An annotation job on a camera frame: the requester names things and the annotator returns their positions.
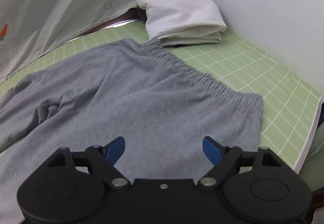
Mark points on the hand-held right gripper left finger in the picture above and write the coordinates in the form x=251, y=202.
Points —
x=115, y=149

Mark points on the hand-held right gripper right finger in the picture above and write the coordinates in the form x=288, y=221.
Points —
x=212, y=149

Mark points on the grey sweat shorts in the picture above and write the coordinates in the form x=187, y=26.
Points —
x=126, y=100

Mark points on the green grid mat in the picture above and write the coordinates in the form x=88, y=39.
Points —
x=253, y=74

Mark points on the folded white cloth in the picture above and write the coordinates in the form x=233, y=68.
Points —
x=182, y=11

